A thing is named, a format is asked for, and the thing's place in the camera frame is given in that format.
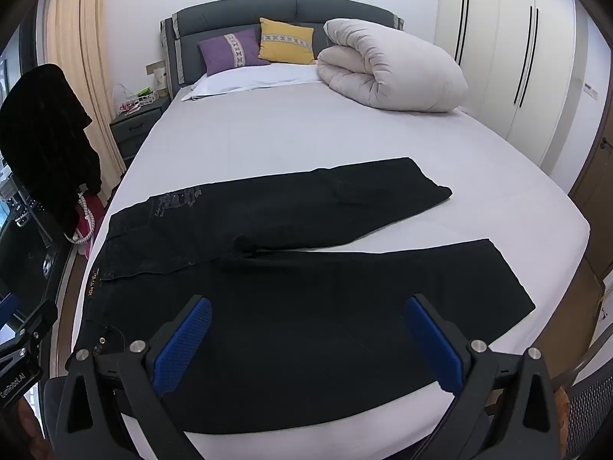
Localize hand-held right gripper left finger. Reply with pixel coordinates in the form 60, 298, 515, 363
55, 294, 214, 460

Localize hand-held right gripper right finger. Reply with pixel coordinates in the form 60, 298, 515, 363
403, 294, 561, 460

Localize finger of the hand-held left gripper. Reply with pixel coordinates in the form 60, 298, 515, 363
0, 292, 59, 361

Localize black pants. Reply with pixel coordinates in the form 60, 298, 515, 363
72, 156, 536, 434

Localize black mesh chair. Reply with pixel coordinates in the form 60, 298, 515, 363
565, 345, 613, 460

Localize hanging black garment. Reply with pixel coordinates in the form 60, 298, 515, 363
0, 63, 103, 235

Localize grey nightstand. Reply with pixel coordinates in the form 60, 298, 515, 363
109, 96, 170, 161

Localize wooden door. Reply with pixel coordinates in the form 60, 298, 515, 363
569, 105, 613, 298

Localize bed with grey headboard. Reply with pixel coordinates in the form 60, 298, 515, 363
72, 0, 592, 460

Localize white flat pillow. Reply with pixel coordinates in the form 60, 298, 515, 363
181, 63, 326, 102

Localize folded cream duvet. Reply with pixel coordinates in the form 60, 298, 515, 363
317, 18, 469, 113

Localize beige curtain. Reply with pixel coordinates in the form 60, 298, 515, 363
45, 0, 128, 202

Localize white wardrobe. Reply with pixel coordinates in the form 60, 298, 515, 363
433, 0, 604, 187

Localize purple patterned cushion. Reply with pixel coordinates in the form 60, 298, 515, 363
197, 29, 271, 76

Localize yellow patterned cushion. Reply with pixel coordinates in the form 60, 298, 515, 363
259, 18, 318, 65

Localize pink bag with white cord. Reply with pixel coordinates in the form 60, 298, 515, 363
64, 191, 105, 257

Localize white wire basket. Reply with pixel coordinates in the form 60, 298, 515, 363
112, 84, 161, 116

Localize wall socket panel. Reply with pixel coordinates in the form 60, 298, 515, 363
145, 60, 170, 99

